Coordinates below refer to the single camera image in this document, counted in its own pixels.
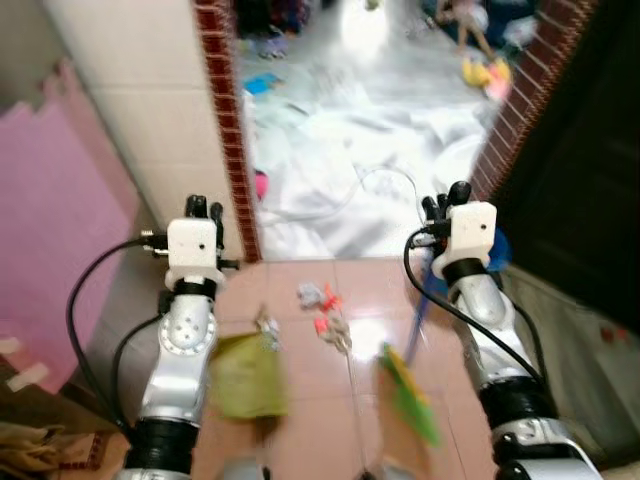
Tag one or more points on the red brick wall trim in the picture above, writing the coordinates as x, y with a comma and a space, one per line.
525, 95
228, 120

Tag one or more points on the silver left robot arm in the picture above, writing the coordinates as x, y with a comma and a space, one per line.
185, 340

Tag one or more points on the dark wooden door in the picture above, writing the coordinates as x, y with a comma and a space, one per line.
590, 150

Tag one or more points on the grey crumpled litter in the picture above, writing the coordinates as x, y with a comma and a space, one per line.
310, 293

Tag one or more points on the grey floor cloth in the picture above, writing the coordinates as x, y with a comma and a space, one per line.
570, 350

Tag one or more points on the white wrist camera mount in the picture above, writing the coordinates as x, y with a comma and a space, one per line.
192, 245
472, 232

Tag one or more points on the blue flat item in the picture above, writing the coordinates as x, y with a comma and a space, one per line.
262, 83

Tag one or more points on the green dustpan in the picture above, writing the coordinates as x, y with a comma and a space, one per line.
247, 375

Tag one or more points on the grey small litter scrap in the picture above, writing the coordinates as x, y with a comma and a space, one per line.
267, 325

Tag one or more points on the blue plastic basin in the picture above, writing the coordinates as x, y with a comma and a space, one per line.
500, 250

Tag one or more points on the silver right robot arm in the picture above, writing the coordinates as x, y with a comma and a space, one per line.
485, 310

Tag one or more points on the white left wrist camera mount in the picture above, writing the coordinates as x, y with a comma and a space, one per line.
192, 245

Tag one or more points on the pink foam mat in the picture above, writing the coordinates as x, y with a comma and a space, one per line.
50, 220

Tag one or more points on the white crumpled sheet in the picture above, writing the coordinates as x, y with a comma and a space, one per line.
330, 150

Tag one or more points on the red litter piece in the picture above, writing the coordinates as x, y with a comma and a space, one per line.
331, 299

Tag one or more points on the yellow toy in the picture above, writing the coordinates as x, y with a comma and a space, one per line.
483, 73

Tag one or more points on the pink small item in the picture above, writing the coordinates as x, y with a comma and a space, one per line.
262, 185

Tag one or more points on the red and white litter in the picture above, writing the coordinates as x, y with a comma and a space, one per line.
330, 328

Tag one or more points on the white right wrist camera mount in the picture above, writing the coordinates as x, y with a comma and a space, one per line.
472, 232

